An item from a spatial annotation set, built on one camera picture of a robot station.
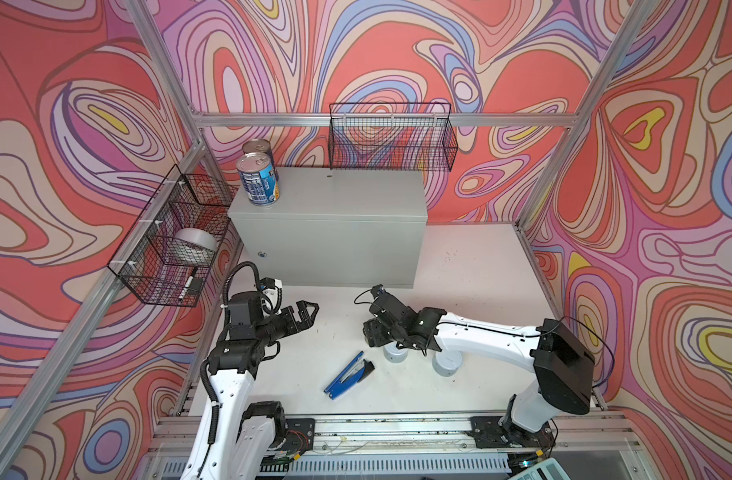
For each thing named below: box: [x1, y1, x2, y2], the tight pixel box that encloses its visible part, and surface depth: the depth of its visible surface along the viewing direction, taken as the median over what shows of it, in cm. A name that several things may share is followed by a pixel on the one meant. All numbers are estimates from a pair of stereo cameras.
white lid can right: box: [432, 350, 463, 377], surface depth 82 cm
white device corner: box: [507, 457, 571, 480], surface depth 68 cm
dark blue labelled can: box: [242, 138, 275, 163], surface depth 78 cm
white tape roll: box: [168, 227, 217, 261], surface depth 74 cm
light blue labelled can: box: [236, 152, 280, 206], surface depth 74 cm
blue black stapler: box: [324, 350, 375, 401], surface depth 82 cm
